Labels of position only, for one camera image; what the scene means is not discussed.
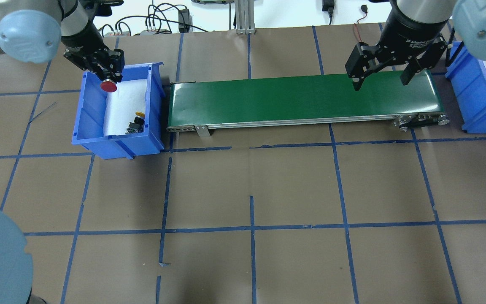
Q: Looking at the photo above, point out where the white foam bin liner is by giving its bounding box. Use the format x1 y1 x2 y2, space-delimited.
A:
103 79 147 136

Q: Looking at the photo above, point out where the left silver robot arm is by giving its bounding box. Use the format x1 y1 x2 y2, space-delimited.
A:
0 0 124 84

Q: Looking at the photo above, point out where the red push button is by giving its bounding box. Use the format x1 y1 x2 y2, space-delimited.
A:
100 79 117 93

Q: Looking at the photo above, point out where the blue plastic bin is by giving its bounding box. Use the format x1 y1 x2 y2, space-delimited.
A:
71 62 165 160
445 48 486 133

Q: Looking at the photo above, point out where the aluminium frame post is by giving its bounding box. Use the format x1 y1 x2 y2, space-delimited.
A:
235 0 256 35

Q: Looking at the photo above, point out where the black power adapter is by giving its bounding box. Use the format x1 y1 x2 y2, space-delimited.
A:
178 8 192 33

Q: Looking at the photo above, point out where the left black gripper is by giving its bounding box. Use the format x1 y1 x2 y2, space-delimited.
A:
64 46 125 81

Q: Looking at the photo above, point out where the right blue plastic bin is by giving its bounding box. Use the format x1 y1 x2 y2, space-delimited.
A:
445 48 486 133

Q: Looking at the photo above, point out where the green conveyor belt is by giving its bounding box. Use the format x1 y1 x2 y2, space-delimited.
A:
167 71 450 136

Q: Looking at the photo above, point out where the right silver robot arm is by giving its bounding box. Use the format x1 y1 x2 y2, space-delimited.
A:
345 0 486 90

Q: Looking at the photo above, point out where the yellow push button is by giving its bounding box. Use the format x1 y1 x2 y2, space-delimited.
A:
125 111 146 134

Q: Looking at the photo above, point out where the left blue plastic bin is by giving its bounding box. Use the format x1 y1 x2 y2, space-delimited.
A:
71 62 165 160

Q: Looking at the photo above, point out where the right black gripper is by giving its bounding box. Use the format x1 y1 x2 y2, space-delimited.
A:
345 33 448 91

